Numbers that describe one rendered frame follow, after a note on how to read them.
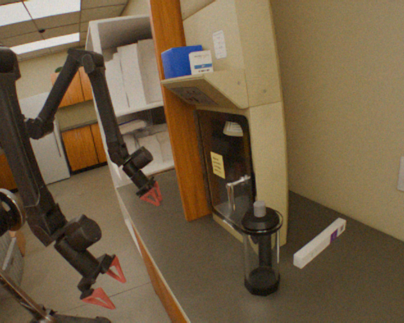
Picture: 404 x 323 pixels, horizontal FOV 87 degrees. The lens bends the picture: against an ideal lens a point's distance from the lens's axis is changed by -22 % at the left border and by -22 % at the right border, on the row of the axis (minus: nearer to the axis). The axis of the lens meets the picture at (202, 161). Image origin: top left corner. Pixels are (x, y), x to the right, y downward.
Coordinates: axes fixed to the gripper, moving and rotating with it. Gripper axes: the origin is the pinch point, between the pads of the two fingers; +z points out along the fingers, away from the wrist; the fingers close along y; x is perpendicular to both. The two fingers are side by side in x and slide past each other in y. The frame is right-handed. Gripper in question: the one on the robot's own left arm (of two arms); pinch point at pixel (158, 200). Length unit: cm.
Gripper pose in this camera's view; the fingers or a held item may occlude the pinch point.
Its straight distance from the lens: 108.3
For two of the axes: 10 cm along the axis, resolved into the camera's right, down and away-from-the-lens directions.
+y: 0.7, -3.3, 9.4
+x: -7.9, 5.6, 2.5
